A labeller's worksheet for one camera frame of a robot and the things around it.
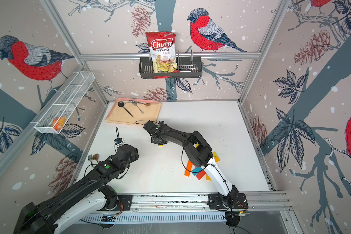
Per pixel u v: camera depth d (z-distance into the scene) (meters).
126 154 0.62
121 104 1.18
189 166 0.86
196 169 0.85
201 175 0.83
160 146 0.95
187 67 0.95
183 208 0.73
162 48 0.81
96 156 0.91
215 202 0.73
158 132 0.69
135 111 1.15
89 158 0.90
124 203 0.73
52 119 0.70
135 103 1.18
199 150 0.57
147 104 1.18
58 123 0.66
